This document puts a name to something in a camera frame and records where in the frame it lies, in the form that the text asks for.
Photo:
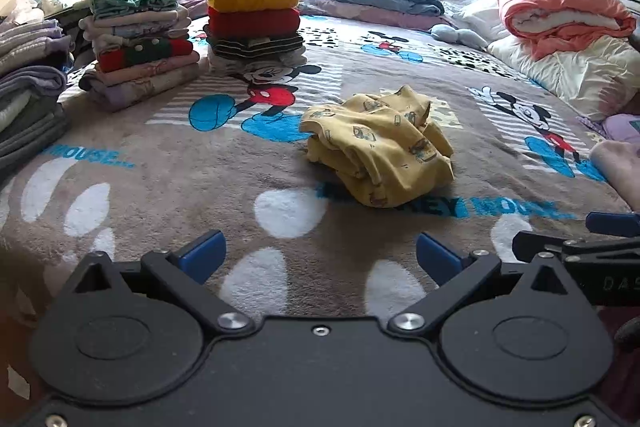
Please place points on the salmon pink quilt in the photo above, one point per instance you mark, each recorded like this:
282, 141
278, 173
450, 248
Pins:
560, 2

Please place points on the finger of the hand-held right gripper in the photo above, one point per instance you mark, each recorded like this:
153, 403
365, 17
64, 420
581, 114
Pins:
612, 224
532, 244

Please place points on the red knit sweater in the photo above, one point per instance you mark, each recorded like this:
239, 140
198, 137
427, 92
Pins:
252, 23

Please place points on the pile of grey folded clothes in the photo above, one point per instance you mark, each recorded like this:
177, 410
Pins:
27, 107

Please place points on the yellow printed garment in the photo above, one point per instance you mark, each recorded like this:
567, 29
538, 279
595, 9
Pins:
380, 147

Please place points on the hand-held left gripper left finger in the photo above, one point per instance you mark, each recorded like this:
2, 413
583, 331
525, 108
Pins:
205, 254

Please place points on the stack of pastel folded clothes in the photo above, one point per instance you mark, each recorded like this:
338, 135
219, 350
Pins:
140, 42

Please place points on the dark striped folded garment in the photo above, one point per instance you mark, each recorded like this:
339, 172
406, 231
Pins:
255, 44

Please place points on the white pillow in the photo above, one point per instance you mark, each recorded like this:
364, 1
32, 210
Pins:
480, 14

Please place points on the purple pillow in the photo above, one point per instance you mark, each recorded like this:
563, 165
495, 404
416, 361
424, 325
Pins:
617, 129

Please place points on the white plastic bag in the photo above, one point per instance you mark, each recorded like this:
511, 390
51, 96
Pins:
22, 9

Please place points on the cartoon printed blanket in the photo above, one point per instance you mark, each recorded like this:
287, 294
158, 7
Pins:
175, 167

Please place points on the beige folded blanket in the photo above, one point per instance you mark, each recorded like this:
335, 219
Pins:
620, 172

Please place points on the mauve folded quilt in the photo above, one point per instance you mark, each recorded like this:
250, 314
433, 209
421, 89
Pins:
360, 17

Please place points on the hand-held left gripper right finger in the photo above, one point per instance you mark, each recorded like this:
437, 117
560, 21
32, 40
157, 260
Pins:
437, 257

